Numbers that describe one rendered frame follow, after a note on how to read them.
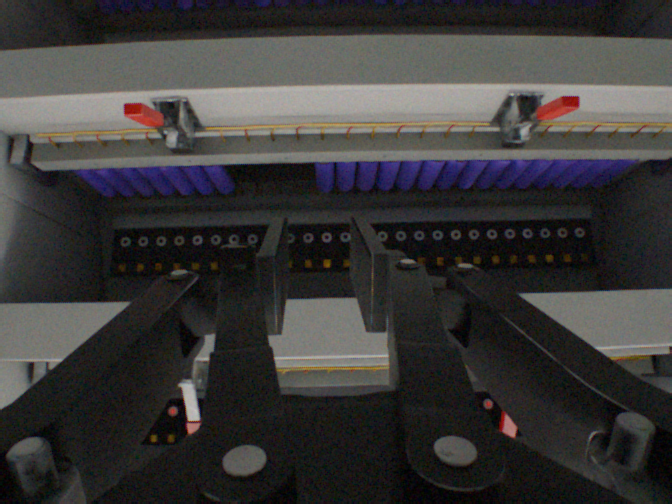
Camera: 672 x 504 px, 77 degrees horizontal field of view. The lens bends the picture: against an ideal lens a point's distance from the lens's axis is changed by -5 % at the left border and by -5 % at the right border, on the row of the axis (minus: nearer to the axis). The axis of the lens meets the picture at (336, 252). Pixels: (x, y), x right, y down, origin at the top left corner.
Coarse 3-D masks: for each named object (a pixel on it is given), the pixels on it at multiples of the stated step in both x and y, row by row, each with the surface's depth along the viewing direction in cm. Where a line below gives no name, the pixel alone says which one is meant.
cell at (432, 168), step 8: (424, 160) 41; (432, 160) 40; (440, 160) 40; (424, 168) 42; (432, 168) 41; (440, 168) 41; (424, 176) 43; (432, 176) 42; (424, 184) 44; (432, 184) 45
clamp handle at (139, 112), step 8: (128, 104) 26; (136, 104) 26; (144, 104) 27; (128, 112) 26; (136, 112) 26; (144, 112) 27; (152, 112) 28; (136, 120) 28; (144, 120) 28; (152, 120) 28; (160, 120) 29; (160, 128) 32; (168, 128) 32; (176, 128) 33; (168, 136) 33; (176, 136) 33; (168, 144) 33; (176, 144) 33
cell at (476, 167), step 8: (472, 160) 40; (480, 160) 40; (488, 160) 40; (464, 168) 43; (472, 168) 41; (480, 168) 41; (464, 176) 43; (472, 176) 43; (456, 184) 46; (464, 184) 45
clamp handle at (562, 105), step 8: (560, 96) 27; (568, 96) 26; (576, 96) 26; (544, 104) 29; (552, 104) 28; (560, 104) 27; (568, 104) 26; (576, 104) 26; (536, 112) 30; (544, 112) 29; (552, 112) 28; (560, 112) 28; (568, 112) 28; (520, 120) 33; (528, 120) 31; (536, 120) 31; (520, 128) 33; (528, 128) 33; (520, 136) 33; (528, 136) 33
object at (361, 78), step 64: (0, 64) 32; (64, 64) 32; (128, 64) 32; (192, 64) 32; (256, 64) 32; (320, 64) 32; (384, 64) 32; (448, 64) 32; (512, 64) 32; (576, 64) 32; (640, 64) 32; (0, 128) 35; (64, 128) 36; (128, 128) 36; (64, 192) 45; (640, 192) 45
